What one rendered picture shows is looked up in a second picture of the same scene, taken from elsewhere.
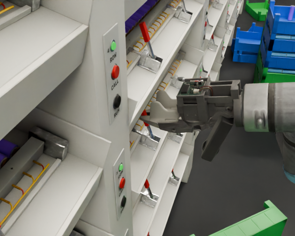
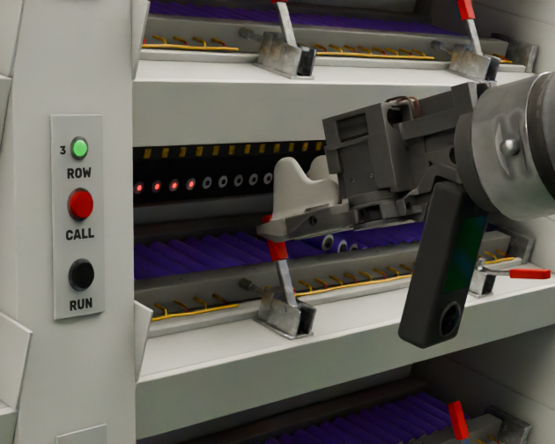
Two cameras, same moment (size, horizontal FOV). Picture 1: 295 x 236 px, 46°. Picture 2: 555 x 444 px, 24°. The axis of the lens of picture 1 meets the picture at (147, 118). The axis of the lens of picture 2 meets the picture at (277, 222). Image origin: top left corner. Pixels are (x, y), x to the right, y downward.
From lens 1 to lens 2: 57 cm
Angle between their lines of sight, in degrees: 36
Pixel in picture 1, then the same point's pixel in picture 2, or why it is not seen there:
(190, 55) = (551, 248)
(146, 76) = (258, 73)
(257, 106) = (505, 108)
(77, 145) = not seen: outside the picture
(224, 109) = (446, 158)
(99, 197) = (3, 187)
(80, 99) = not seen: outside the picture
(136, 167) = (210, 344)
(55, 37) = not seen: outside the picture
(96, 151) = (0, 26)
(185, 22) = (474, 77)
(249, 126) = (490, 171)
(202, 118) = (383, 179)
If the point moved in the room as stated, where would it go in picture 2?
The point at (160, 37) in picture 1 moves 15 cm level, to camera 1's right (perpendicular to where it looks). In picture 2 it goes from (367, 69) to (549, 68)
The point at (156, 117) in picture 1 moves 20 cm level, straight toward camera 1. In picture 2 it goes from (287, 208) to (153, 233)
